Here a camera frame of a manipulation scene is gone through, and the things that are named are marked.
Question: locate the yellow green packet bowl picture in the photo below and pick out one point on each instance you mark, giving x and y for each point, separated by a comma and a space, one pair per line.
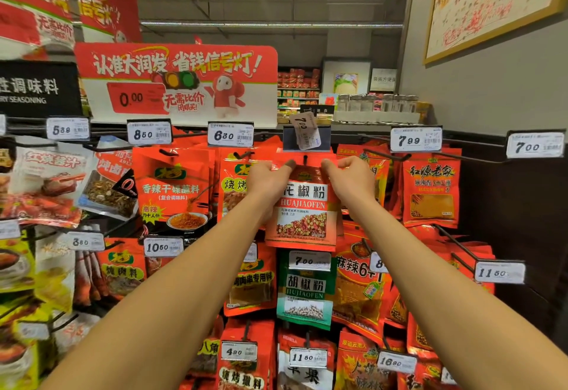
13, 268

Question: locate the white red-print sauce packet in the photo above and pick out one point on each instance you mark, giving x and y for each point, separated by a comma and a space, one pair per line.
44, 186

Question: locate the small white sign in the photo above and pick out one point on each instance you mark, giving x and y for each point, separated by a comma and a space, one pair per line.
383, 80

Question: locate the person's right hand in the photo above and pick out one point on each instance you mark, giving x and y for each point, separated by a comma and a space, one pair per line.
351, 181

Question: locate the person's left forearm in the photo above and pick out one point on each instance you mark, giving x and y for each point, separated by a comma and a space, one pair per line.
160, 314

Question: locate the distant shelf goods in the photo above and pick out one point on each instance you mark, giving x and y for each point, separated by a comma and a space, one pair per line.
382, 103

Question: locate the assorted green brown packets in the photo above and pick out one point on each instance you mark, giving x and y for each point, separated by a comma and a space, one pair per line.
22, 350

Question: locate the clear packet with red label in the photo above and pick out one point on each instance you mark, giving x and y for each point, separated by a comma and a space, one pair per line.
106, 192

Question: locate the person's left hand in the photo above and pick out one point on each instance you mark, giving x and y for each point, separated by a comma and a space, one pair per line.
266, 183

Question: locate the red barbecue dip seasoning packet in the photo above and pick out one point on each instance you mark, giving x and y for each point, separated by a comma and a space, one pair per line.
232, 181

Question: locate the black category sign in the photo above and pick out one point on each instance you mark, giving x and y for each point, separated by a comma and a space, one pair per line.
35, 88

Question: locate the hanging display of seasoning packets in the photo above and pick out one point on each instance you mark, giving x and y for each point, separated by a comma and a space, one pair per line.
230, 134

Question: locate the rows of hanging red packets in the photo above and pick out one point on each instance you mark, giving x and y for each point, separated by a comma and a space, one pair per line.
432, 190

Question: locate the metal ceiling rail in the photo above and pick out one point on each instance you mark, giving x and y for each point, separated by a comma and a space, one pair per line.
275, 24

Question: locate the white picture poster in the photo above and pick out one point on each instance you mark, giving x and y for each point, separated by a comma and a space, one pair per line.
346, 79

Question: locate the person's right forearm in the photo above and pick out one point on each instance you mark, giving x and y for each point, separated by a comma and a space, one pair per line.
461, 305

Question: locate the red white promotion sign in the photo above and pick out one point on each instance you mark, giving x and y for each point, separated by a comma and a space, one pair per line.
177, 64

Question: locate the green white-label packet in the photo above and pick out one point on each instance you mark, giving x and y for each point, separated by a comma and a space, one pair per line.
306, 301

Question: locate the huajiao powder packet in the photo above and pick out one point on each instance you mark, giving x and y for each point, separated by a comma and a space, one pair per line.
302, 217

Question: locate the pale white packet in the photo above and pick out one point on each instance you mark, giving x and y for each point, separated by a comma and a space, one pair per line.
53, 274

